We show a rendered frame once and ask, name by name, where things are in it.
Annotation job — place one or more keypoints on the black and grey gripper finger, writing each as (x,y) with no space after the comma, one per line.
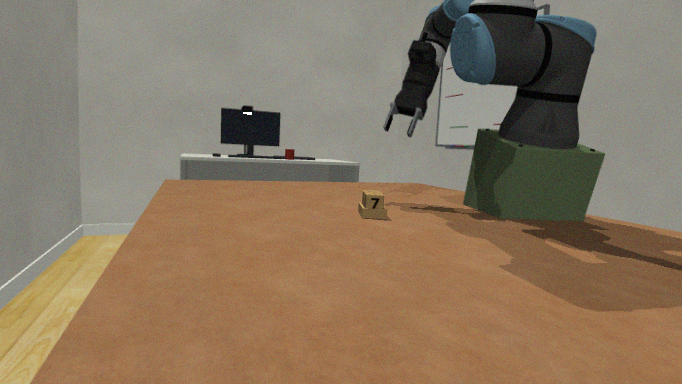
(393,110)
(418,116)

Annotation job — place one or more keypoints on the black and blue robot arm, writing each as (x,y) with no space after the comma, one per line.
(499,43)

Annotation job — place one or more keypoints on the tan open-top tray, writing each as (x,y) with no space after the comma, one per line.
(372,213)

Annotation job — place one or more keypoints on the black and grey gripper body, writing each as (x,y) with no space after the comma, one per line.
(426,59)

